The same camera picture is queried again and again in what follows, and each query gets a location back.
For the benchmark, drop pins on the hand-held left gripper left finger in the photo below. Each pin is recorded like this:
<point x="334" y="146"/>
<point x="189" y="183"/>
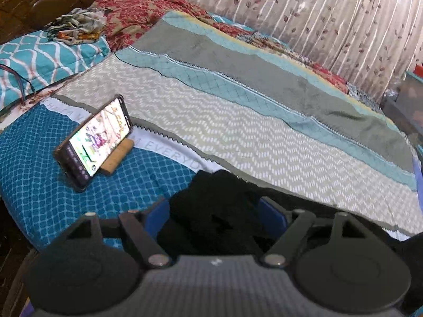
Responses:
<point x="152" y="216"/>

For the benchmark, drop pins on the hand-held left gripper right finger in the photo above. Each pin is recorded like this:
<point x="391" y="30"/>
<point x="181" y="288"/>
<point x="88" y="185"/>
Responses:
<point x="271" y="215"/>

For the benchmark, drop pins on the black pants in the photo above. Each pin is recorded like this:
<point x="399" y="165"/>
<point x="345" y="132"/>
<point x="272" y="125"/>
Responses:
<point x="211" y="211"/>

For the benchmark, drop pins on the wooden phone stand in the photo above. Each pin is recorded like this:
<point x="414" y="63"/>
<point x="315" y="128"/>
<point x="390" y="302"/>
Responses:
<point x="119" y="158"/>

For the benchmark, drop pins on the black smartphone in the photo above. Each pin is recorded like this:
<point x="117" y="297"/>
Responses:
<point x="95" y="142"/>

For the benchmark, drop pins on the printed patchwork blanket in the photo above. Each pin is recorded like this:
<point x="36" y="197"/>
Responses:
<point x="231" y="112"/>

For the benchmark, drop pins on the purple bedsheet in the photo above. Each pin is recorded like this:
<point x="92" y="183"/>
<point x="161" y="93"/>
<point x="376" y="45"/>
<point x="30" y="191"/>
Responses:
<point x="415" y="175"/>

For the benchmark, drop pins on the white floral sheet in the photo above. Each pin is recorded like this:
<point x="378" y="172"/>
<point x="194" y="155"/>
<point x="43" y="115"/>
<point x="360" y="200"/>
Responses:
<point x="19" y="107"/>

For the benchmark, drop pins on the clear plastic storage box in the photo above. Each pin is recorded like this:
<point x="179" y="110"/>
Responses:
<point x="408" y="105"/>

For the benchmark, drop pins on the teal white patterned pillow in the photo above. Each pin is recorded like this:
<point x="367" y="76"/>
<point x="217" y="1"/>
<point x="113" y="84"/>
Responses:
<point x="49" y="56"/>

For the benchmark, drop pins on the red floral cloth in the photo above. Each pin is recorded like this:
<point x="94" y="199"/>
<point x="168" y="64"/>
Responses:
<point x="138" y="16"/>

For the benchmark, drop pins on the beige leaf-print curtain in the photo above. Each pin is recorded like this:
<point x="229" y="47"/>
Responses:
<point x="314" y="16"/>

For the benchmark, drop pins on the crumpled printed scarf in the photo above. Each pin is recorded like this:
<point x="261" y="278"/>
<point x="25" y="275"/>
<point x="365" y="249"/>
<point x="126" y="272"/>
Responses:
<point x="77" y="24"/>

